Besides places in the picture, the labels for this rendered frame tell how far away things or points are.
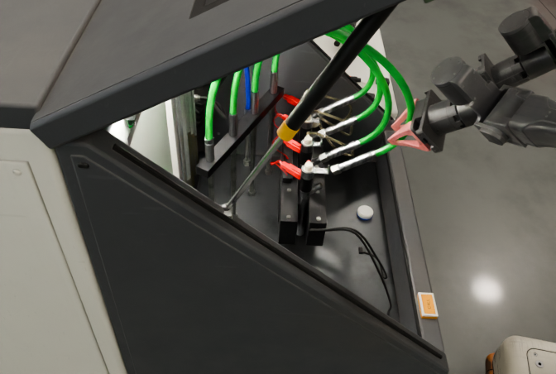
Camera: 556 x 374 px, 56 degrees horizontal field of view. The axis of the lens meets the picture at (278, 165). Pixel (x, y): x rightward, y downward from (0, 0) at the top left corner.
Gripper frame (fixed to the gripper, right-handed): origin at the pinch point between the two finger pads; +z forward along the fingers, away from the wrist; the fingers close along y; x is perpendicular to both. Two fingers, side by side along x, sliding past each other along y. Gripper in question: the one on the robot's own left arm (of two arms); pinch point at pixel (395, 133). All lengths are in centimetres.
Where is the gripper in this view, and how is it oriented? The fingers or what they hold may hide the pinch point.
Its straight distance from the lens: 103.2
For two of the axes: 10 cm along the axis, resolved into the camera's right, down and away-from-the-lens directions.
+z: -6.6, 2.3, 7.2
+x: 6.9, 5.7, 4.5
